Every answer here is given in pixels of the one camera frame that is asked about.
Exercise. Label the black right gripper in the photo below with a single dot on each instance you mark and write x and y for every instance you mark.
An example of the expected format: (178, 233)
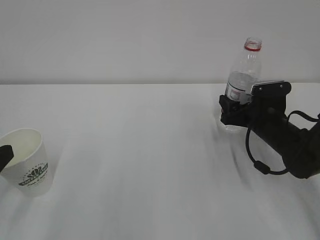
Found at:
(264, 116)

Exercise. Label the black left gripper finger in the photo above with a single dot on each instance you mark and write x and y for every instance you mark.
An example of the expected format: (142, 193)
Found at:
(6, 155)

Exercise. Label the white paper cup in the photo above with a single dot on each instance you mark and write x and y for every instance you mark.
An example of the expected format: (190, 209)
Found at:
(29, 169)

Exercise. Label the clear Nongfu Spring water bottle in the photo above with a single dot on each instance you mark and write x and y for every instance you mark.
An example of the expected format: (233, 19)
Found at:
(245, 72)

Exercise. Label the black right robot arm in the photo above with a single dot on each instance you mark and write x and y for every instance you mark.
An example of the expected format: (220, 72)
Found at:
(299, 148)

